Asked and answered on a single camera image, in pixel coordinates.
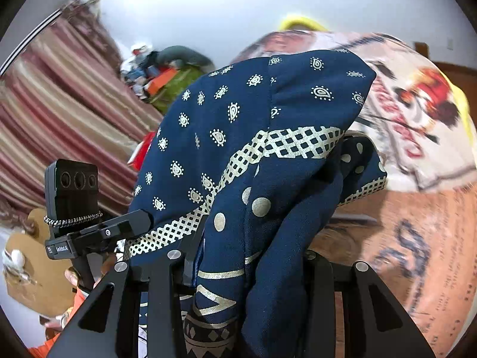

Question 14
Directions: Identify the navy patterned hoodie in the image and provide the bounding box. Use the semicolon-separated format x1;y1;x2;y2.
123;48;389;358

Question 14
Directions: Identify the yellow cloth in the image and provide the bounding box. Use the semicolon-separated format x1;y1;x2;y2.
279;14;477;147

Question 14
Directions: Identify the red bag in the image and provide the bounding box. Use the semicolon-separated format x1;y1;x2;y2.
128;132;154;169

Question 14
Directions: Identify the curtain rail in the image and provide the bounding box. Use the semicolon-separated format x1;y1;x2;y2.
0;0;95;77

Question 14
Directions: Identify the striped curtain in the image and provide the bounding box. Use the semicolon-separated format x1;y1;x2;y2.
0;3;165;229

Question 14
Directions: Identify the grey plush toy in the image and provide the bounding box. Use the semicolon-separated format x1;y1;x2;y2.
156;45;215;72

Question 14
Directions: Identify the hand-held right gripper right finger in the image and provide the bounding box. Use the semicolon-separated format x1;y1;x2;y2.
298;251;436;358

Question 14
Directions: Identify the orange box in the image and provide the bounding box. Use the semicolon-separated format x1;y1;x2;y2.
143;68;180;98

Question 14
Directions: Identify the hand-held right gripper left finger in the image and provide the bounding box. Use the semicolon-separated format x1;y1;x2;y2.
47;231;204;358

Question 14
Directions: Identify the beige orange script blanket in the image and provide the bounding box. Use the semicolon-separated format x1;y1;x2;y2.
309;182;477;358

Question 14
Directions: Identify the cream printed blanket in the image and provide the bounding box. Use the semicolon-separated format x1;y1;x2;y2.
227;30;477;195

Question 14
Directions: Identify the brown wooden board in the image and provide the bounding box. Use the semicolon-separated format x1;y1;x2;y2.
2;208;77;318

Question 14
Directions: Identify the person's left hand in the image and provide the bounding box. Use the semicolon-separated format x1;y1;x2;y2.
64;267;88;289

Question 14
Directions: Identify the small white object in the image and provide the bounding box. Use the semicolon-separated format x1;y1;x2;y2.
2;248;26;271

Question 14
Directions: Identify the green bag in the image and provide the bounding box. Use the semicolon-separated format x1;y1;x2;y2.
148;65;204;117

